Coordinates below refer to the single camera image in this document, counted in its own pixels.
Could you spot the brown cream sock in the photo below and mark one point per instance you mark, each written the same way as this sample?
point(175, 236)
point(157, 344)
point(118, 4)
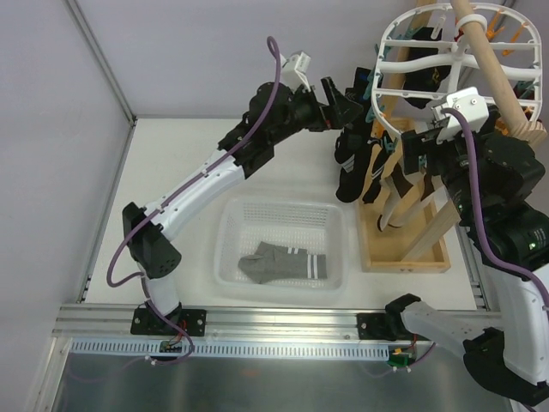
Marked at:
point(399, 185)

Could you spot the black white striped sock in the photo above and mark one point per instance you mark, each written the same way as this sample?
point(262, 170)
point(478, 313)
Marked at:
point(352, 153)

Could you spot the aluminium mounting rail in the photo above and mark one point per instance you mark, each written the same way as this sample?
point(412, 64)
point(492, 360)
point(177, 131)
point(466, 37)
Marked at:
point(230, 323)

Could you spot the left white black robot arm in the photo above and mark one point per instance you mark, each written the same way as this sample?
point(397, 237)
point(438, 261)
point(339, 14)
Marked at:
point(275, 113)

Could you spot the wooden stand tray base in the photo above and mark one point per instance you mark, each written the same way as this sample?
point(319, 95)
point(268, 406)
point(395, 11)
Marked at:
point(417, 247)

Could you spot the grey striped sock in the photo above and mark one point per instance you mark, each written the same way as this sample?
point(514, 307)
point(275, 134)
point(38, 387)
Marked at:
point(270, 263)

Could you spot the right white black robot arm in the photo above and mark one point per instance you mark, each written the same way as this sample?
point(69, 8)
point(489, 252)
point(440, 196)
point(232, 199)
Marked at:
point(489, 177)

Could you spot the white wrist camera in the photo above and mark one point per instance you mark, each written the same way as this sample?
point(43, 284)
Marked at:
point(293, 71)
point(469, 103)

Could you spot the black sock yellow logo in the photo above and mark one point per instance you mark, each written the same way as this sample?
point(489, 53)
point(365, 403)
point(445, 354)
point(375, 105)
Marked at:
point(426, 80)

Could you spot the white slotted cable duct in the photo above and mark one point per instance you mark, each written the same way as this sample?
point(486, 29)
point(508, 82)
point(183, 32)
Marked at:
point(224, 349)

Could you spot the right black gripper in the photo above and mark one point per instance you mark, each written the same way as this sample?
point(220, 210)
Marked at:
point(417, 144)

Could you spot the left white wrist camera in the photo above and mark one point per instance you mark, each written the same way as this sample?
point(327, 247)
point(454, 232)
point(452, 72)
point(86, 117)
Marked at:
point(293, 71)

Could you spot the white plastic perforated basket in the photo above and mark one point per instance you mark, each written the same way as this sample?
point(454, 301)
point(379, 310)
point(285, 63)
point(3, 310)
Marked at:
point(320, 228)

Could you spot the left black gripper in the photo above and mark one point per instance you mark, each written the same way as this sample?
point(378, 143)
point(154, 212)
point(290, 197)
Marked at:
point(322, 111)

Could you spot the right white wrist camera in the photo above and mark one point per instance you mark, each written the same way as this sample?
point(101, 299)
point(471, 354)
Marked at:
point(469, 103)

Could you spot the white plastic sock hanger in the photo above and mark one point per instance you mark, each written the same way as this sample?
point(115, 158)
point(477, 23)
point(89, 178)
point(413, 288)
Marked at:
point(521, 63)

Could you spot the wooden round pole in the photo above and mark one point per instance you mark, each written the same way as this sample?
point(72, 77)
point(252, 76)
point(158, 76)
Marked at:
point(498, 83)

